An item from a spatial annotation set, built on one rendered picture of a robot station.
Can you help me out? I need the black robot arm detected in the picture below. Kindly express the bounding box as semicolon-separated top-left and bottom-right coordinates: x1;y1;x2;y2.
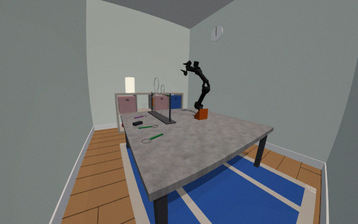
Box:
186;61;210;110

